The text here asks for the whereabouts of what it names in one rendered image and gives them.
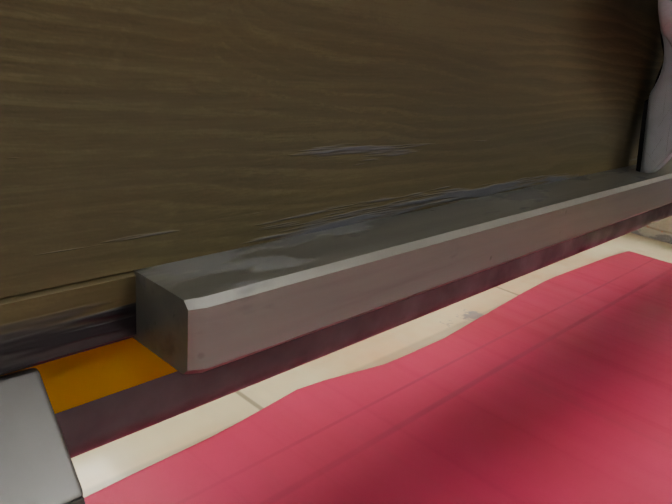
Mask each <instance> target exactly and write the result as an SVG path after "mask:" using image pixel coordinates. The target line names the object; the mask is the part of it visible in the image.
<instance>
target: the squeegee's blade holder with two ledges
mask: <svg viewBox="0 0 672 504"><path fill-rule="evenodd" d="M636 165H637V164H636ZM636 165H631V166H626V167H622V168H617V169H612V170H607V171H603V172H598V173H593V174H589V175H584V176H579V177H574V178H570V179H565V180H560V181H555V182H551V183H546V184H541V185H536V186H532V187H527V188H522V189H517V190H513V191H508V192H503V193H498V194H494V195H489V196H484V197H479V198H475V199H470V200H465V201H460V202H456V203H451V204H446V205H441V206H437V207H432V208H427V209H422V210H418V211H413V212H408V213H404V214H399V215H394V216H389V217H385V218H380V219H375V220H370V221H366V222H361V223H356V224H351V225H347V226H342V227H337V228H332V229H328V230H323V231H318V232H313V233H309V234H304V235H299V236H294V237H290V238H285V239H280V240H275V241H271V242H266V243H261V244H256V245H252V246H247V247H242V248H237V249H233V250H228V251H223V252H219V253H214V254H209V255H204V256H200V257H195V258H190V259H185V260H181V261H176V262H171V263H166V264H162V265H157V266H152V267H147V268H143V269H138V270H133V271H134V273H135V276H136V335H135V336H134V337H133V338H134V339H135V340H137V341H138V342H139V343H141V344H142V345H143V346H145V347H146V348H148V349H149V350H150V351H152V352H153V353H154V354H156V355H157V356H158V357H160V358H161V359H162V360H164V361H165V362H167V363H168V364H169V365H171V366H172V367H173V368H175V369H176V370H177V371H179V372H180V373H181V374H195V373H203V372H205V371H208V370H211V369H214V368H216V367H219V366H222V365H225V364H227V363H230V362H233V361H236V360H238V359H241V358H244V357H247V356H250V355H252V354H255V353H258V352H261V351H263V350H266V349H269V348H272V347H274V346H277V345H280V344H283V343H285V342H288V341H291V340H294V339H297V338H299V337H302V336H305V335H308V334H310V333H313V332H316V331H319V330H321V329H324V328H327V327H330V326H332V325H335V324H338V323H341V322H344V321H346V320H349V319H352V318H355V317H357V316H360V315H363V314H366V313H368V312H371V311H374V310H377V309H380V308H382V307H385V306H388V305H391V304H393V303H396V302H399V301H402V300H404V299H407V298H410V297H413V296H415V295H418V294H421V293H424V292H427V291H429V290H432V289H435V288H438V287H440V286H443V285H446V284H449V283H451V282H454V281H457V280H460V279H462V278H465V277H468V276H471V275H474V274H476V273H479V272H482V271H485V270H487V269H490V268H493V267H496V266H498V265H501V264H504V263H507V262H509V261H512V260H515V259H518V258H521V257H523V256H526V255H529V254H532V253H534V252H537V251H540V250H543V249H545V248H548V247H551V246H554V245H556V244H559V243H562V242H565V241H568V240H570V239H573V238H576V237H579V236H581V235H584V234H587V233H590V232H592V231H595V230H598V229H601V228H603V227H606V226H609V225H612V224H615V223H617V222H620V221H623V220H626V219H628V218H631V217H634V216H637V215H639V214H642V213H645V212H648V211H650V210H653V209H656V208H659V207H662V206H664V205H667V204H670V203H672V158H671V159H670V160H669V161H668V162H667V163H666V164H665V165H664V166H663V167H662V168H661V169H660V170H658V171H657V172H654V173H643V172H639V171H636Z"/></svg>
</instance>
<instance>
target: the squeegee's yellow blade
mask: <svg viewBox="0 0 672 504"><path fill-rule="evenodd" d="M29 368H37V369H38V371H39V372H40V375H41V377H42V380H43V383H44V386H45V388H46V391H47V394H48V397H49V399H50V402H51V405H52V407H53V410H54V413H55V414H56V413H59V412H62V411H65V410H67V409H70V408H73V407H76V406H79V405H82V404H85V403H88V402H90V401H93V400H96V399H99V398H102V397H105V396H108V395H110V394H113V393H116V392H119V391H122V390H125V389H128V388H131V387H133V386H136V385H139V384H142V383H145V382H148V381H151V380H153V379H156V378H159V377H162V376H165V375H168V374H171V373H174V372H176V371H177V370H176V369H175V368H173V367H172V366H171V365H169V364H168V363H167V362H165V361H164V360H162V359H161V358H160V357H158V356H157V355H156V354H154V353H153V352H152V351H150V350H149V349H148V348H146V347H145V346H143V345H142V344H141V343H139V342H138V341H137V340H135V339H134V338H129V339H126V340H122V341H119V342H115V343H112V344H109V345H105V346H102V347H98V348H95V349H91V350H88V351H84V352H81V353H78V354H74V355H71V356H67V357H64V358H60V359H57V360H53V361H50V362H46V363H43V364H40V365H36V366H33V367H29Z"/></svg>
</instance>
